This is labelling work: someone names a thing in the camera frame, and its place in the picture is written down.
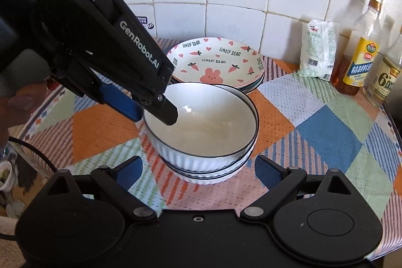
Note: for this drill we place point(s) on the white ribbed bowl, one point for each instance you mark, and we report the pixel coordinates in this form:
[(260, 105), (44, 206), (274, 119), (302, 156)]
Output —
[(201, 170), (204, 130), (204, 180)]

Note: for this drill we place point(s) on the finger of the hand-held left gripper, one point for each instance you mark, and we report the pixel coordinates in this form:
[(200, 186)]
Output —
[(163, 112), (122, 103)]

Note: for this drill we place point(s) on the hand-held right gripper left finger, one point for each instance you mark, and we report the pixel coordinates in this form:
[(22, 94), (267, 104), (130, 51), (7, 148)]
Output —
[(132, 172)]

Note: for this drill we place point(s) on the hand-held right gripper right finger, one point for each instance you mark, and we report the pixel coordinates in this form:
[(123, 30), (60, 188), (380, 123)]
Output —
[(267, 172)]

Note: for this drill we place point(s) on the clear vinegar bottle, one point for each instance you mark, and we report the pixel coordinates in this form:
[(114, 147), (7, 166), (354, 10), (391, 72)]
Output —
[(381, 82)]

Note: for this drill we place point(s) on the wall sticker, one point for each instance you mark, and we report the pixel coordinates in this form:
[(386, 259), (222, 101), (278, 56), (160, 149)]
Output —
[(144, 20)]

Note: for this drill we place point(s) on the person's left hand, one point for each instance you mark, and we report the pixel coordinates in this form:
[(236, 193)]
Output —
[(15, 104)]

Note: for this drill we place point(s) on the yellow label oil bottle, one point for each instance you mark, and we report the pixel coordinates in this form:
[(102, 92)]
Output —
[(361, 67)]

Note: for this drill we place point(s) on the small white cup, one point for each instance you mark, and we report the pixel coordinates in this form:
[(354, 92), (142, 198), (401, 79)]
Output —
[(6, 177)]

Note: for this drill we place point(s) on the colourful patchwork tablecloth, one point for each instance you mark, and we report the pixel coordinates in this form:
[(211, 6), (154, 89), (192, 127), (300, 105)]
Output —
[(314, 130)]

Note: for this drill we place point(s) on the white rabbit carrot plate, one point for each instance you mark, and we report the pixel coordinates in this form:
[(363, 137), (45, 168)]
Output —
[(213, 60)]

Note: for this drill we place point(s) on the teal fried egg plate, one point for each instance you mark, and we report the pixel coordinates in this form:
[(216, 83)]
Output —
[(256, 82)]

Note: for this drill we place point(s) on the white salt bag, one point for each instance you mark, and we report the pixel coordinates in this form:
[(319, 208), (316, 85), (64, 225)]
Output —
[(315, 51)]

